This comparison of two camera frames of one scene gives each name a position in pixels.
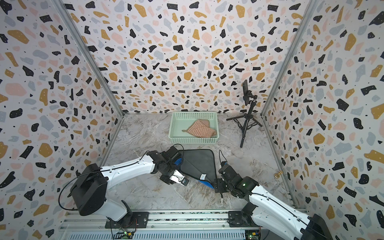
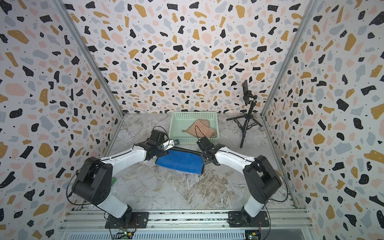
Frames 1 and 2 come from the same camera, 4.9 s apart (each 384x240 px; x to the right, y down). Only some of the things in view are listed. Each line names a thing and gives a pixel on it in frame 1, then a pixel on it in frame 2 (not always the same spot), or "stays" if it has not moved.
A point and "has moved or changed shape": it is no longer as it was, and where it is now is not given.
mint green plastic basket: x=179 y=121 stays
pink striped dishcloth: x=201 y=128 stays
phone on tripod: x=245 y=89 stays
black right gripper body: x=222 y=187 → x=204 y=157
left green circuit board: x=124 y=235 stays
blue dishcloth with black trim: x=199 y=164 has moved or changed shape
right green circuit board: x=252 y=234 stays
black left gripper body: x=168 y=173 → x=161 y=152
